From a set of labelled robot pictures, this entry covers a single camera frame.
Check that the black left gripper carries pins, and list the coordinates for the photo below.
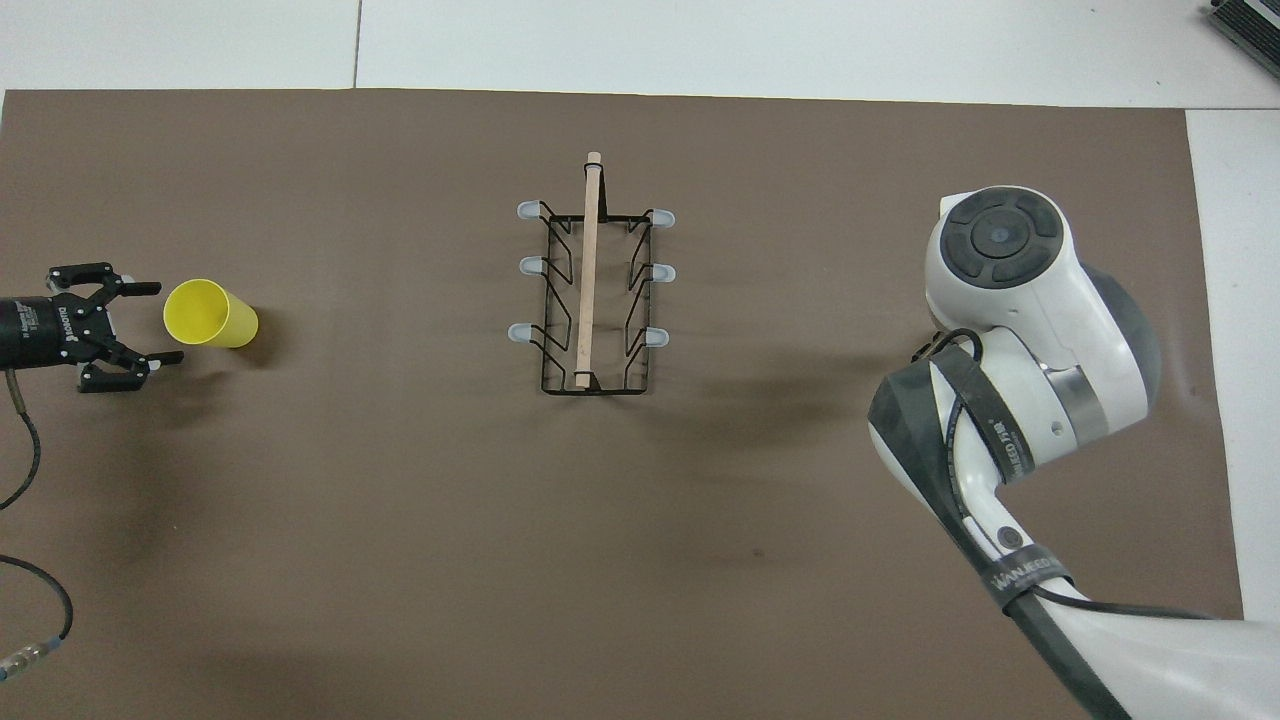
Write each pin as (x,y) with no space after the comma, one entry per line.
(50,330)

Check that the yellow plastic cup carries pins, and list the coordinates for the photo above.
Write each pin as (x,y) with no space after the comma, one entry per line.
(225,320)

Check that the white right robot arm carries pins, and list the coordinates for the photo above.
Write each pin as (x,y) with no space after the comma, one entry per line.
(1010,300)

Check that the brown table mat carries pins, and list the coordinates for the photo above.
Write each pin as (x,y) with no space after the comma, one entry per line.
(400,550)

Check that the grey ribbed device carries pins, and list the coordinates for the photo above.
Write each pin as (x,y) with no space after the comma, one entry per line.
(1250,22)

